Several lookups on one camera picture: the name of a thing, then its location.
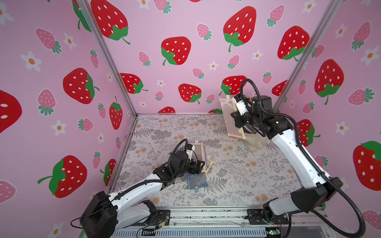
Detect grey-blue mesh pouch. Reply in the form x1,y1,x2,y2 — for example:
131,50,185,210
181,172,208,193

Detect cream pouch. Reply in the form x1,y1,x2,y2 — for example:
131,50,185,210
220,95,246,139

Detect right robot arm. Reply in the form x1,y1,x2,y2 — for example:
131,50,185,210
231,94,342,218

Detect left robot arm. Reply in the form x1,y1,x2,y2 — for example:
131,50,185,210
79,149,205,238

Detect cream trim pouch underneath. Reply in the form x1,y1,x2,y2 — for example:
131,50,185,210
204,155,214,174

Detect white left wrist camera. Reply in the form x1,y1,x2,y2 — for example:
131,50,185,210
185,144,194,160

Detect beige canvas bag orange handles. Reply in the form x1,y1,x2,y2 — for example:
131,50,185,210
238,98,271,153

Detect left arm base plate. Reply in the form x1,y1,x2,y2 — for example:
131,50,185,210
132,209,171,226

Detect aluminium front rail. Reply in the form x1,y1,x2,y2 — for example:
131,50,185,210
110,206,336,238

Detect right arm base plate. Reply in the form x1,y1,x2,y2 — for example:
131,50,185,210
246,209,289,225

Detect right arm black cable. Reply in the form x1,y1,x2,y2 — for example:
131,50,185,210
239,78,366,238

